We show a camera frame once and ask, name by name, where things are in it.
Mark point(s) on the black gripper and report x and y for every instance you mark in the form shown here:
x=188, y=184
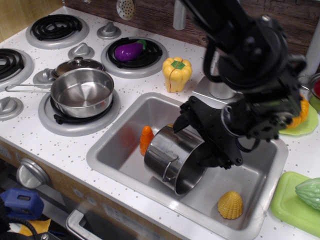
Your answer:
x=221, y=148

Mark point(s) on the steel pot with handles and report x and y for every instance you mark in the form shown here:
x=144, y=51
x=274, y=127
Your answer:
x=173, y=158

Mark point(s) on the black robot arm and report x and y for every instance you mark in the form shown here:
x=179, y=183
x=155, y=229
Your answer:
x=251, y=56

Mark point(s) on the steel sink basin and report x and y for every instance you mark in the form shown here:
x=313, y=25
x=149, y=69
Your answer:
x=117, y=155

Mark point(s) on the steel pot at right edge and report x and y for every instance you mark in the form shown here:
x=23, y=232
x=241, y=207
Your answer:
x=312, y=84

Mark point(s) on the steel pot lid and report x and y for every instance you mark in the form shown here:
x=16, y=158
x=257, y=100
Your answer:
x=76, y=63

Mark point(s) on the orange toy carrot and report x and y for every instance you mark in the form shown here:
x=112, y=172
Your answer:
x=145, y=139

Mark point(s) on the silver toy faucet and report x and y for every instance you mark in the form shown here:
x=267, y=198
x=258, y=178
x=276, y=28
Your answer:
x=219, y=92

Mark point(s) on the yellow toy bell pepper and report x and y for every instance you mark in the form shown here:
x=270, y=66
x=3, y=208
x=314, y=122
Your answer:
x=176, y=72

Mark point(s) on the yellow toy corn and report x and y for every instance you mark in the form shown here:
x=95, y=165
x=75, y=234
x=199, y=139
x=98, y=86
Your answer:
x=230, y=205

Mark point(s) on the black coil burner back right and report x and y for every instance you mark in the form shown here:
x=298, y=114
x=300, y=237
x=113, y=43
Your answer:
x=147, y=63

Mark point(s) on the black coil burner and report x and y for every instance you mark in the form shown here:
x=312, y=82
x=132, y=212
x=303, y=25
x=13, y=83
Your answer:
x=56, y=31
x=147, y=63
x=46, y=115
x=16, y=66

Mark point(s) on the light green square plate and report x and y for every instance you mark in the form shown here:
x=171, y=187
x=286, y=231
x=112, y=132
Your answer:
x=289, y=208

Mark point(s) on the orange toy pumpkin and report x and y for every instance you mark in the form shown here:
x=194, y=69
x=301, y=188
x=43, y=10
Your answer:
x=304, y=113

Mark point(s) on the purple toy eggplant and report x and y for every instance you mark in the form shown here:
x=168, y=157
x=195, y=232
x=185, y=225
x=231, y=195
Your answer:
x=130, y=51

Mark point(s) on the green toy bitter gourd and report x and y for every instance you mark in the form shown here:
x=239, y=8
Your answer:
x=309, y=192

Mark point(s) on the grey metal pole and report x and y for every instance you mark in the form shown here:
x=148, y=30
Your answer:
x=313, y=53

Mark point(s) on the grey stove knob top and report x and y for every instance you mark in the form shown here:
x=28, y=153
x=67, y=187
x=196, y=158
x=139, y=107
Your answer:
x=108, y=32

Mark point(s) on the black coil burner front right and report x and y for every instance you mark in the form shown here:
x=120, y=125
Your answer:
x=46, y=115

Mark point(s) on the grey stove knob middle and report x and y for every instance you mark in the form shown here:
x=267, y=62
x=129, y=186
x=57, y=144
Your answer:
x=81, y=50

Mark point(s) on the hanging perforated skimmer spoon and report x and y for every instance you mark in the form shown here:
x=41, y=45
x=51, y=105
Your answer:
x=126, y=9

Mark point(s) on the grey stove knob under lid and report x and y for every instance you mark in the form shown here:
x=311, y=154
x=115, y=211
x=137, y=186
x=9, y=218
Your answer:
x=44, y=77

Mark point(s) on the grey oven knob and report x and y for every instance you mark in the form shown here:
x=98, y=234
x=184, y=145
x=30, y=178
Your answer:
x=30, y=175

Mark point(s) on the black coil burner back left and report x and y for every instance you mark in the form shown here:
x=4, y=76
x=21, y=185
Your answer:
x=56, y=31

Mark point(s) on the blue clamp tool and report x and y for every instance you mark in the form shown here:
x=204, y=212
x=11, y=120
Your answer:
x=22, y=203

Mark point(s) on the grey stove knob left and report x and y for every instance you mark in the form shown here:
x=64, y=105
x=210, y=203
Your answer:
x=10, y=107

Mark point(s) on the black coil burner front left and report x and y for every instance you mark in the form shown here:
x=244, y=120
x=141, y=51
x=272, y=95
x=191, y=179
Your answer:
x=16, y=66

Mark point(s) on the steel saucepan with handle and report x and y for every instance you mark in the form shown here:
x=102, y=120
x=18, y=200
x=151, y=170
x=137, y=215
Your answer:
x=79, y=93

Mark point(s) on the silver oven door handle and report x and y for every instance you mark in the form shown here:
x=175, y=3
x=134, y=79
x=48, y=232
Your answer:
x=75, y=225

